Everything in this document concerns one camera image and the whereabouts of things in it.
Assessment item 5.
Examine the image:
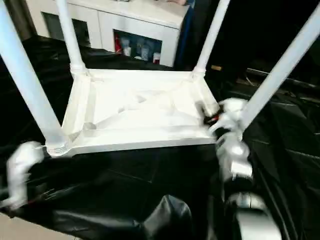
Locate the white cabinet with glass doors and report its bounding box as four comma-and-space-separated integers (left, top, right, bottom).
26, 0, 190, 68

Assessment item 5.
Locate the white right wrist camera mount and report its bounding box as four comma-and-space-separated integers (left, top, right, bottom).
208, 97, 248, 141

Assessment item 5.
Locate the white plastic table top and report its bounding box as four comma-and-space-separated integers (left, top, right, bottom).
61, 68, 220, 157

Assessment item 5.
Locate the grey curtain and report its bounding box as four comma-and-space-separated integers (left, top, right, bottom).
12, 0, 38, 42

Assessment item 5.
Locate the black table mat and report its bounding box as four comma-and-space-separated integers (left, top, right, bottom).
0, 34, 320, 240

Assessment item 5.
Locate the long dark metal rod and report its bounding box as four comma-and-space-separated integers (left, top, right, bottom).
246, 67, 320, 88

